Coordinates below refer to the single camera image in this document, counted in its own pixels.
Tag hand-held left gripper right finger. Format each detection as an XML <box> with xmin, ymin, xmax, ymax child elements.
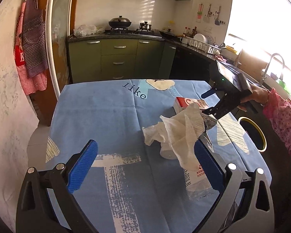
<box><xmin>193</xmin><ymin>139</ymin><xmax>275</xmax><ymax>233</ymax></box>

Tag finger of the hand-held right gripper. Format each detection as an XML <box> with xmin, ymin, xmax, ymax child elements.
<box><xmin>201</xmin><ymin>106</ymin><xmax>217</xmax><ymax>116</ymax></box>
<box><xmin>201</xmin><ymin>89</ymin><xmax>218</xmax><ymax>99</ymax></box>

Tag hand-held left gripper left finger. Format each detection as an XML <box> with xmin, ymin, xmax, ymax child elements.
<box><xmin>16</xmin><ymin>139</ymin><xmax>99</xmax><ymax>233</ymax></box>

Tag clear plastic bottle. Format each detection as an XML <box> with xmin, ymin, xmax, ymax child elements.
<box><xmin>200</xmin><ymin>113</ymin><xmax>219</xmax><ymax>133</ymax></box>

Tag clear bottle with red label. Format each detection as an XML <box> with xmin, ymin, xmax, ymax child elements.
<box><xmin>159</xmin><ymin>132</ymin><xmax>220</xmax><ymax>199</ymax></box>

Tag small white orange carton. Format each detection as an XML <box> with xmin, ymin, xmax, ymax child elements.
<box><xmin>173</xmin><ymin>97</ymin><xmax>210</xmax><ymax>114</ymax></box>

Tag white paper towel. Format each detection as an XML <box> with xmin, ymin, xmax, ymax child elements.
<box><xmin>142</xmin><ymin>103</ymin><xmax>206</xmax><ymax>171</ymax></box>

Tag black bin with yellow rim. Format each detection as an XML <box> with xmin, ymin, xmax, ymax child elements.
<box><xmin>238</xmin><ymin>116</ymin><xmax>268</xmax><ymax>152</ymax></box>

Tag person's right hand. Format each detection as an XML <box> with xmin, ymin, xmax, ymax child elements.
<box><xmin>240</xmin><ymin>85</ymin><xmax>270</xmax><ymax>106</ymax></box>

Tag small steel faucet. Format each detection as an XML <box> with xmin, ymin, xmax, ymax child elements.
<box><xmin>234</xmin><ymin>50</ymin><xmax>242</xmax><ymax>67</ymax></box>

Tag tall curved steel faucet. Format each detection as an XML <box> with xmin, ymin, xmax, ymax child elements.
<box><xmin>261</xmin><ymin>53</ymin><xmax>285</xmax><ymax>83</ymax></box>

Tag white dish rack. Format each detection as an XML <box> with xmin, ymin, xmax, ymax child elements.
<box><xmin>184</xmin><ymin>36</ymin><xmax>222</xmax><ymax>55</ymax></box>

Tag green plastic object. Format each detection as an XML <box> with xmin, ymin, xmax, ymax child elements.
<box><xmin>272</xmin><ymin>73</ymin><xmax>285</xmax><ymax>88</ymax></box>

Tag stack of white plates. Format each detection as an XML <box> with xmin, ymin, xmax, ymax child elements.
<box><xmin>193</xmin><ymin>33</ymin><xmax>208</xmax><ymax>43</ymax></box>

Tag blue printed tablecloth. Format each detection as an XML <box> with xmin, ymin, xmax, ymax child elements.
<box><xmin>46</xmin><ymin>78</ymin><xmax>272</xmax><ymax>233</ymax></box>

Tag dark sauce bottles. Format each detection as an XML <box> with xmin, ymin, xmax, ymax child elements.
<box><xmin>184</xmin><ymin>27</ymin><xmax>198</xmax><ymax>37</ymax></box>

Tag black frying pan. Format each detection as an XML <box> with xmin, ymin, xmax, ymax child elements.
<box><xmin>159</xmin><ymin>29</ymin><xmax>180</xmax><ymax>39</ymax></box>

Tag bright window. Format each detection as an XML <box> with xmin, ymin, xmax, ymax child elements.
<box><xmin>224</xmin><ymin>0</ymin><xmax>291</xmax><ymax>97</ymax></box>

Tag green base cabinets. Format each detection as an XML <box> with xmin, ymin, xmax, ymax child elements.
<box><xmin>68</xmin><ymin>37</ymin><xmax>216</xmax><ymax>83</ymax></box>

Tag black gas stove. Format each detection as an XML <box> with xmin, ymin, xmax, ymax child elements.
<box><xmin>105</xmin><ymin>28</ymin><xmax>160</xmax><ymax>35</ymax></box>

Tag black wok with lid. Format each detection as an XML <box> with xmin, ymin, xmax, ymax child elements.
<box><xmin>108</xmin><ymin>15</ymin><xmax>132</xmax><ymax>28</ymax></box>

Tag red checked apron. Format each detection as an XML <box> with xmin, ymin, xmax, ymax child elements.
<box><xmin>14</xmin><ymin>2</ymin><xmax>48</xmax><ymax>96</ymax></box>

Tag printed glass sliding door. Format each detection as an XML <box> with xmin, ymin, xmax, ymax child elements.
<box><xmin>46</xmin><ymin>0</ymin><xmax>74</xmax><ymax>95</ymax></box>

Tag purple checked apron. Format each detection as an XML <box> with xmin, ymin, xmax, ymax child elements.
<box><xmin>22</xmin><ymin>0</ymin><xmax>49</xmax><ymax>78</ymax></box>

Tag crumpled plastic bags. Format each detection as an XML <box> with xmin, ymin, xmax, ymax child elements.
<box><xmin>73</xmin><ymin>24</ymin><xmax>105</xmax><ymax>36</ymax></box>

